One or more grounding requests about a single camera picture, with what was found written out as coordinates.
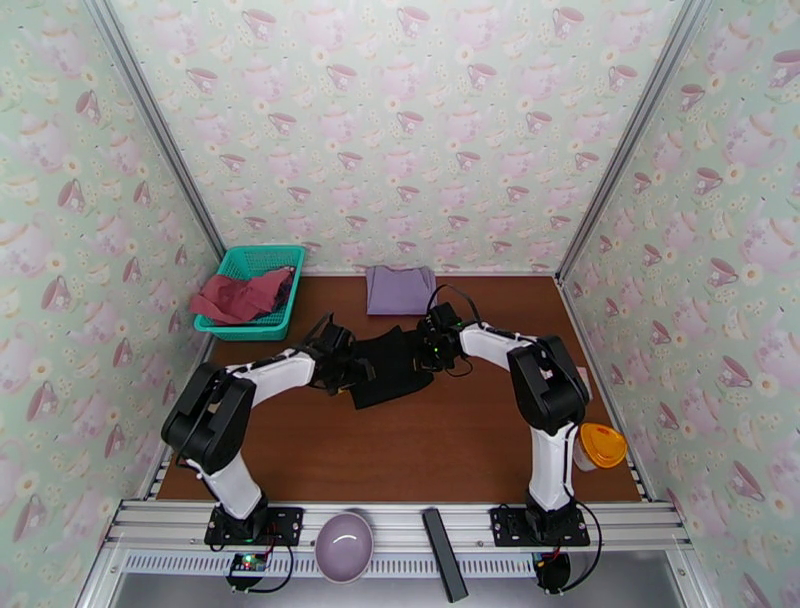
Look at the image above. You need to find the lavender shirt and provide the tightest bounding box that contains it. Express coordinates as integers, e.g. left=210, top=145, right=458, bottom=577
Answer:
left=365, top=265, right=439, bottom=317

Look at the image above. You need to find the red shirt with grey trim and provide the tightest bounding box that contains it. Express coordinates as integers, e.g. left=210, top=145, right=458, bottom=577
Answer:
left=189, top=268, right=295, bottom=325

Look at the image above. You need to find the purple bowl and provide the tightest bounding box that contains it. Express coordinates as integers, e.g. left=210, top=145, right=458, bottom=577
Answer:
left=314, top=510, right=375, bottom=586

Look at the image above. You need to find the black rectangular bar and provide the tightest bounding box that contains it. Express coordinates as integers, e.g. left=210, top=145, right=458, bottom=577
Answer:
left=421, top=508, right=469, bottom=603

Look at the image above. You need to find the perforated metal strip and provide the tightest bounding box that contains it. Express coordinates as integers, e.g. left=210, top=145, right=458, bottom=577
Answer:
left=121, top=552, right=545, bottom=578

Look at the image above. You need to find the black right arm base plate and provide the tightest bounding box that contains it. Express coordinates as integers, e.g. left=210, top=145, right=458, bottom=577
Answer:
left=489, top=506, right=591, bottom=548

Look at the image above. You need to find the small circuit board with leds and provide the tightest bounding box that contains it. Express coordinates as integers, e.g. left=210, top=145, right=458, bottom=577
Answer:
left=226, top=551, right=270, bottom=589

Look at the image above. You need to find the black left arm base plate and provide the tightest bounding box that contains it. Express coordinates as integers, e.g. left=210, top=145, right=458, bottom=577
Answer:
left=204, top=506, right=306, bottom=546

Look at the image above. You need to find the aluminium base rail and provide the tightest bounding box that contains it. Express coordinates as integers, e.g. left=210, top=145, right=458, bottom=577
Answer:
left=102, top=499, right=695, bottom=554

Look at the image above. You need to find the black base power wire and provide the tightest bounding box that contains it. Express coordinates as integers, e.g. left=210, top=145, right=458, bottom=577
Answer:
left=246, top=542, right=298, bottom=594

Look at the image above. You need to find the black garment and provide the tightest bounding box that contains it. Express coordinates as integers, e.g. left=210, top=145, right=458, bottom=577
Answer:
left=349, top=326, right=436, bottom=411

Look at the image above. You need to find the teal plastic basket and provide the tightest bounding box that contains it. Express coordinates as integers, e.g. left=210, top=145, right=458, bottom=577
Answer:
left=193, top=244, right=309, bottom=342

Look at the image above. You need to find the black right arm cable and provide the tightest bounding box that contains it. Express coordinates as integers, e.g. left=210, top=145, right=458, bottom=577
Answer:
left=427, top=284, right=601, bottom=592

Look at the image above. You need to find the black round controller box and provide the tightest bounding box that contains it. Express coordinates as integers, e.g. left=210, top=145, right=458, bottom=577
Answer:
left=534, top=549, right=573, bottom=592

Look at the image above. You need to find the aluminium side rail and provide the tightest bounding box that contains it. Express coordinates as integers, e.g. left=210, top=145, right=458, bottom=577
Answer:
left=143, top=337, right=217, bottom=501
left=556, top=277, right=653, bottom=501

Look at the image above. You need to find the orange lidded container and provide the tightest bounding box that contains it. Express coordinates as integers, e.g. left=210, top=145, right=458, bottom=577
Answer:
left=573, top=422, right=628, bottom=473

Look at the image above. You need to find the aluminium frame post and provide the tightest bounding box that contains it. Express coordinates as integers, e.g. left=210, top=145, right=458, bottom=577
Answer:
left=84, top=0, right=226, bottom=254
left=554, top=0, right=715, bottom=286

